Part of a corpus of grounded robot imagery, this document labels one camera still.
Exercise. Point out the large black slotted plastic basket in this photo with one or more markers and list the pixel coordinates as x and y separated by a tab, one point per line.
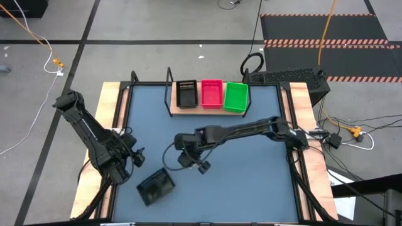
155	187

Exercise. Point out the wooden tray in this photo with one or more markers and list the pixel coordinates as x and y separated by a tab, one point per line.
188	110

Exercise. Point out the wooden table side board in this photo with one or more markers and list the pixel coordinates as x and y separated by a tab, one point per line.
106	94
298	100

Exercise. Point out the black computer tower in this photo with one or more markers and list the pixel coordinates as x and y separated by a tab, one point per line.
292	78

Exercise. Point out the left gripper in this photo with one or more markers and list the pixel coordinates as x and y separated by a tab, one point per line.
128	142

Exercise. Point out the red slotted plastic basket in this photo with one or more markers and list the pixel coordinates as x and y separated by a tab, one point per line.
212	94

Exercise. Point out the green slotted plastic basket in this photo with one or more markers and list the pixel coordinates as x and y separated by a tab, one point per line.
235	97

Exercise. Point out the small grey object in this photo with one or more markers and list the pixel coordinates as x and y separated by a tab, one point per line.
3	69

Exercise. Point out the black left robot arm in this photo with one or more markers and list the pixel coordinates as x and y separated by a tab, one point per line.
84	125

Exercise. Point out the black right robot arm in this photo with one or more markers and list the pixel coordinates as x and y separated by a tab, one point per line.
245	128

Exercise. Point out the grey box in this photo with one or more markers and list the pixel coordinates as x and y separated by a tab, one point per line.
394	207

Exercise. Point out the black striped floor mat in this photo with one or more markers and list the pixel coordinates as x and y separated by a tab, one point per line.
329	61
320	28

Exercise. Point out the black cabinet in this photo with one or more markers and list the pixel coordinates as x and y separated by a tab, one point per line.
22	7

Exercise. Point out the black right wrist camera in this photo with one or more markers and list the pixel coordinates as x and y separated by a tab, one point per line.
185	160

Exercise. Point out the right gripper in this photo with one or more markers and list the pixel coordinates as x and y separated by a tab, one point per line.
188	141

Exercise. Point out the black beam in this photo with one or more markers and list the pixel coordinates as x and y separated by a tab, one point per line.
367	186

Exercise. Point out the black power adapter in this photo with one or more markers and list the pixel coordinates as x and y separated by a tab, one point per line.
335	140

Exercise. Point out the small black plastic basket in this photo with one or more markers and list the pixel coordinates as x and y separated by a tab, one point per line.
186	97

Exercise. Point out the white sheet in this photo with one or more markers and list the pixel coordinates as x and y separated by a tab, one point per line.
345	204

